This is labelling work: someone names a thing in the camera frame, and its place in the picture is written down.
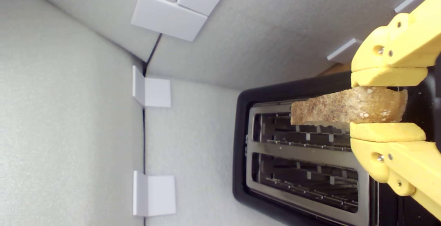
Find brown bread slice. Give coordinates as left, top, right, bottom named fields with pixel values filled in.
left=290, top=86, right=408, bottom=126

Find black two-slot toaster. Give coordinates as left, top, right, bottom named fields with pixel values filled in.
left=233, top=71, right=441, bottom=226

